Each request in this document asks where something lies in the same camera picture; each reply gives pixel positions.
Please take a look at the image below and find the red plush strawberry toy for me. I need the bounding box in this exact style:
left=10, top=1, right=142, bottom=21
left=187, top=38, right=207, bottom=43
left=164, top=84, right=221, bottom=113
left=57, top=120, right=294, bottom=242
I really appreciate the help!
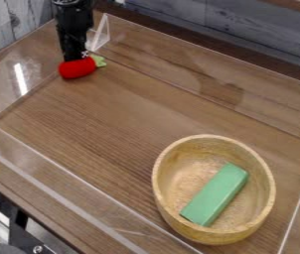
left=58, top=55, right=107, bottom=79

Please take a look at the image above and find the clear acrylic table enclosure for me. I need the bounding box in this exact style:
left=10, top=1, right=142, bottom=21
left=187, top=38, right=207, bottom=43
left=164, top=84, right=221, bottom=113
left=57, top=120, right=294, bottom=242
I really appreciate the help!
left=0, top=14, right=300, bottom=254

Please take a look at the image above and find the black metal stand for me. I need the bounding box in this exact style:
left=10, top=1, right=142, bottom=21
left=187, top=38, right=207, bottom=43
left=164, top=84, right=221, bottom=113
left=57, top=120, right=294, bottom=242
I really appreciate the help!
left=8, top=209, right=56, bottom=254

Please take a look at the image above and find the light wooden bowl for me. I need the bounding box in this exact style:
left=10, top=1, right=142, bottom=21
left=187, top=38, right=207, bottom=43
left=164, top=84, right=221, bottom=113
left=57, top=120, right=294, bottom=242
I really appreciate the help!
left=151, top=134, right=275, bottom=245

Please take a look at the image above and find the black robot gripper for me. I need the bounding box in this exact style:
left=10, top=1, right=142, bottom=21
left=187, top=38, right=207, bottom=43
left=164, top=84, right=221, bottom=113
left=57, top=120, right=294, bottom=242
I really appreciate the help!
left=52, top=0, right=93, bottom=62

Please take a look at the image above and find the green rectangular block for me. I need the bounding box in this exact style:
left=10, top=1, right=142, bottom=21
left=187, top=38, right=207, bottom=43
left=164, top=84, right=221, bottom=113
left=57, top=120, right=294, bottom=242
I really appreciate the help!
left=179, top=163, right=249, bottom=226

